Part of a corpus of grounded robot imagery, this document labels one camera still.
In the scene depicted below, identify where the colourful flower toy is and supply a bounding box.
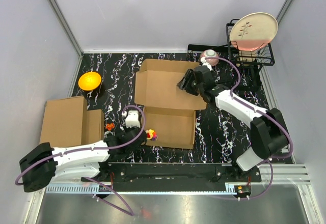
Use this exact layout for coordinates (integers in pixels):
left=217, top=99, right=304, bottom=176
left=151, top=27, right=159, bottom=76
left=146, top=129, right=158, bottom=141

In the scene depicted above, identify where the brown cardboard box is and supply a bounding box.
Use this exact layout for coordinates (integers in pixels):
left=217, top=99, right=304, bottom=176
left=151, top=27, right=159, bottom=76
left=39, top=96, right=104, bottom=148
left=134, top=59, right=207, bottom=149

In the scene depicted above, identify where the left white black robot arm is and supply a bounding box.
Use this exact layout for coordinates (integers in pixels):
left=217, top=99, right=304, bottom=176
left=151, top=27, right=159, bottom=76
left=15, top=127, right=147, bottom=192

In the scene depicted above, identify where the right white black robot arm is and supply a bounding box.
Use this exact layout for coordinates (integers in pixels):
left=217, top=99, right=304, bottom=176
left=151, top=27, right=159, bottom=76
left=177, top=66, right=291, bottom=182

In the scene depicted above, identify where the closed brown cardboard box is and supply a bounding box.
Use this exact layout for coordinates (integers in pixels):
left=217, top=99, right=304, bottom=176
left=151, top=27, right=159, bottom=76
left=39, top=96, right=104, bottom=148

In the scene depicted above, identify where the small orange toy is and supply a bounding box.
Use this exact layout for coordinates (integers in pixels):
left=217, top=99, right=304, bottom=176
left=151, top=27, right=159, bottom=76
left=105, top=123, right=115, bottom=131

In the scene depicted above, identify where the pink patterned ceramic bowl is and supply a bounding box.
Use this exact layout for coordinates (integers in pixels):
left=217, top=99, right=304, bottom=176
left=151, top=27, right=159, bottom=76
left=200, top=49, right=219, bottom=67

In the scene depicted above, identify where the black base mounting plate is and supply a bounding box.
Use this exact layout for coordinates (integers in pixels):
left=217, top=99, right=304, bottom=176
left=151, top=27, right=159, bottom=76
left=93, top=162, right=261, bottom=183

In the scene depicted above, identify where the beige cup in rack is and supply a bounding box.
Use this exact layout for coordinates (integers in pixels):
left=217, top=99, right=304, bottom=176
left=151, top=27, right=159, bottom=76
left=237, top=50, right=257, bottom=62

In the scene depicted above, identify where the orange bowl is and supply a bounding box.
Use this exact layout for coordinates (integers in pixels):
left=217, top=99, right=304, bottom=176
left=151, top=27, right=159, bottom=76
left=78, top=72, right=101, bottom=91

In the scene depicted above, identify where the beige plate with leaf pattern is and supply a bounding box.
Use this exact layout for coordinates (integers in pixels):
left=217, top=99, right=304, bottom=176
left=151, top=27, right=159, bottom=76
left=229, top=12, right=278, bottom=51

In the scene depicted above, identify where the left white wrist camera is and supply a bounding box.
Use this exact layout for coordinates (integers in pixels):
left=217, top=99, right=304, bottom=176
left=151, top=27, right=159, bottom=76
left=122, top=110, right=141, bottom=128

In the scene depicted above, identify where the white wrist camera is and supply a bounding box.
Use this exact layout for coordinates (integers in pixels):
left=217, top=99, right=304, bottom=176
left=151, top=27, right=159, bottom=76
left=122, top=110, right=141, bottom=128
left=200, top=57, right=212, bottom=71

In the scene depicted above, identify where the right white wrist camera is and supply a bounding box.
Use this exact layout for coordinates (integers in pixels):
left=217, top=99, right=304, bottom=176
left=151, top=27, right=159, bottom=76
left=200, top=57, right=212, bottom=71

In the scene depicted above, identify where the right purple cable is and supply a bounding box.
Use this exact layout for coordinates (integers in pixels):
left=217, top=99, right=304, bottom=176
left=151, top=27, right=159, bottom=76
left=203, top=57, right=294, bottom=201

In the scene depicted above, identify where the purple cable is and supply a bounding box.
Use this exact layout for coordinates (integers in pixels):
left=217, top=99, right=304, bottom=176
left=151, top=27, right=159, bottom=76
left=15, top=104, right=146, bottom=216
left=203, top=57, right=294, bottom=201

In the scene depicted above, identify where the black wire dish rack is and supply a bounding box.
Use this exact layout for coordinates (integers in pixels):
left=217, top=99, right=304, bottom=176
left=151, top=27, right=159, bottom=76
left=185, top=18, right=276, bottom=92

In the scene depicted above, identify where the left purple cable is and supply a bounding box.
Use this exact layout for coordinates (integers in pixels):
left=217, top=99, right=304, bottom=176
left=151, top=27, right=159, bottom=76
left=15, top=104, right=146, bottom=216

